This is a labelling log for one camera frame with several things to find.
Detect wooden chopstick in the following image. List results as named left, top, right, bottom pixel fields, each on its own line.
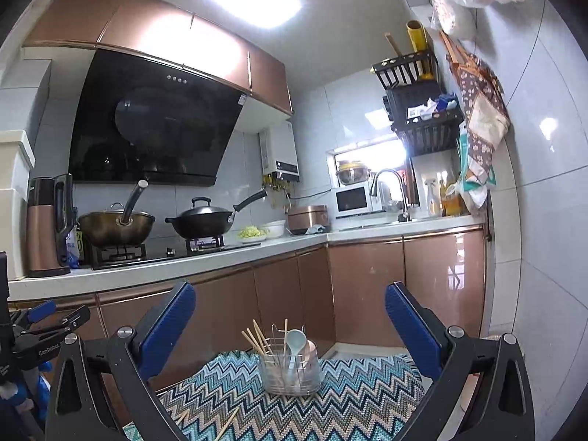
left=282, top=318, right=288, bottom=361
left=214, top=406, right=240, bottom=441
left=241, top=319, right=274, bottom=356

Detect light blue ceramic spoon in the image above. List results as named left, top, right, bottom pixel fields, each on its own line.
left=286, top=330, right=307, bottom=386

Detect chrome kitchen faucet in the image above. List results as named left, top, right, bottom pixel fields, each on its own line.
left=370, top=168, right=410, bottom=222

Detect blue gloved left hand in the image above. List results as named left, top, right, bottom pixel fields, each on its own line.
left=0, top=300, right=59, bottom=423

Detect gas stove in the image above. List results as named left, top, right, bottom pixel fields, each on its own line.
left=80, top=236, right=261, bottom=270

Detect lower brown cabinets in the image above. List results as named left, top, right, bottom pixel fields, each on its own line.
left=8, top=224, right=488, bottom=423

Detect zigzag patterned mat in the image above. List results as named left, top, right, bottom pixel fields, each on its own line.
left=157, top=351, right=426, bottom=440

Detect black wok with lid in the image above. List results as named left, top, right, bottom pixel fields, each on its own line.
left=165, top=189, right=267, bottom=240

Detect plate of green vegetables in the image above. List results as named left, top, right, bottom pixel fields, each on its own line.
left=238, top=225, right=267, bottom=243

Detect blue label bottle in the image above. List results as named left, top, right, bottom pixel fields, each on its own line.
left=66, top=227, right=80, bottom=269

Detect white bowl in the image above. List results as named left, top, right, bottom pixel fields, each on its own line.
left=261, top=220, right=286, bottom=239

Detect white microwave oven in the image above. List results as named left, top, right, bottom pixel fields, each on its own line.
left=334, top=181, right=382, bottom=219

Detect brown thermos jug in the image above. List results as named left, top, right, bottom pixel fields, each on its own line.
left=26, top=173, right=75, bottom=278

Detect brown rice cooker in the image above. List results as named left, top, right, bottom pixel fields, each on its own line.
left=287, top=205, right=331, bottom=235

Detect steel pot on microwave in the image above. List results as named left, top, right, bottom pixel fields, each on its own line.
left=337, top=161, right=371, bottom=186

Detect white water heater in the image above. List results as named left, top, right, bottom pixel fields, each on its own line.
left=259, top=121, right=300, bottom=182

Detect black range hood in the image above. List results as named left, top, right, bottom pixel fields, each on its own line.
left=69, top=50, right=247, bottom=187

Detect brown patterned apron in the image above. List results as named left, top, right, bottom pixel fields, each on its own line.
left=440, top=32, right=510, bottom=187

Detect yellow roll on rack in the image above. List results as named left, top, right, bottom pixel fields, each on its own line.
left=406, top=20, right=434, bottom=80

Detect upper brown cabinet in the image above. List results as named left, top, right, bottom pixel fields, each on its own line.
left=24, top=0, right=292, bottom=115

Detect bronze wok with handle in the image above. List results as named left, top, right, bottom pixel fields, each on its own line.
left=78, top=179, right=155, bottom=249

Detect wire utensil caddy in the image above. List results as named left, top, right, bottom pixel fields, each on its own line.
left=257, top=325, right=323, bottom=396

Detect black wall rack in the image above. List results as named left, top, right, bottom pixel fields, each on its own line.
left=371, top=50, right=463, bottom=157

